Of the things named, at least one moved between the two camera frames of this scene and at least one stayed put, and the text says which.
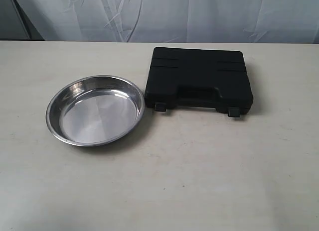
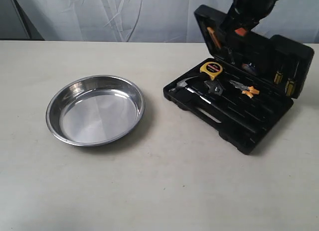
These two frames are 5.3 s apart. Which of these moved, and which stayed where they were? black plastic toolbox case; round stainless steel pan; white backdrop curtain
Moved: black plastic toolbox case
Stayed: round stainless steel pan; white backdrop curtain
